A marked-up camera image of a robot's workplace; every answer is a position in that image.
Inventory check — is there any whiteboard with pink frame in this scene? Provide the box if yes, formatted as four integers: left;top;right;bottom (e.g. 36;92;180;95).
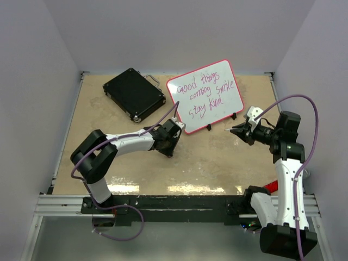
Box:
166;59;244;134

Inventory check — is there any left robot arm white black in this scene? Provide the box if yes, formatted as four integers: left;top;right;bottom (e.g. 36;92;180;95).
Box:
70;118;185;213

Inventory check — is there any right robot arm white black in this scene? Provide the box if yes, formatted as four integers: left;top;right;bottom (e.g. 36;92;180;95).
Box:
229;106;318;260

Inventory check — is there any black hard case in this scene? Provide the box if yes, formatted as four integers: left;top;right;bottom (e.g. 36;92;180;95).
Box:
103;68;166;123

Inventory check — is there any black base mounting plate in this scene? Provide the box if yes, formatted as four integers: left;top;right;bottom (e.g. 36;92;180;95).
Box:
81;195;257;226

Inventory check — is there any wire whiteboard stand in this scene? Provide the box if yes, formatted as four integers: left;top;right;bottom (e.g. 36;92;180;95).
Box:
205;113;237;131

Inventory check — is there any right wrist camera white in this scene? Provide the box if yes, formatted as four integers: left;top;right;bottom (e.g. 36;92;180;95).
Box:
244;106;263;126

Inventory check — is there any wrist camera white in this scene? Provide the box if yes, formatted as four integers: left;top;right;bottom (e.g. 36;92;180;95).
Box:
171;117;186;131
244;106;263;126

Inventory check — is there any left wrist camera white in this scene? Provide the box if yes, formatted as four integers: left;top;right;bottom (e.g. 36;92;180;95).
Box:
171;117;186;131

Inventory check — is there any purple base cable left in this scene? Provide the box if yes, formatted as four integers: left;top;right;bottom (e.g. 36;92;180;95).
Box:
91;202;145;241

